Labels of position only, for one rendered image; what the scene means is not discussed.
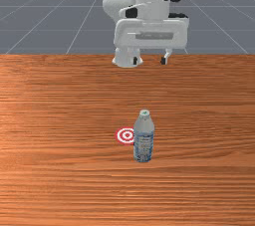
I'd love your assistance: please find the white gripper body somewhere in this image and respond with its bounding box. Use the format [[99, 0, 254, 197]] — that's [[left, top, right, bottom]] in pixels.
[[113, 18, 190, 51]]

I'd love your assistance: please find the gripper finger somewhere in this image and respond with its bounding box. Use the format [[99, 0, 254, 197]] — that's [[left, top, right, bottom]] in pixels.
[[131, 48, 139, 66], [159, 49, 173, 66]]

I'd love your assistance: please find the clear plastic bottle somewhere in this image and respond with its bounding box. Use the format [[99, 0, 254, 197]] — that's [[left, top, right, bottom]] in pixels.
[[132, 109, 155, 164]]

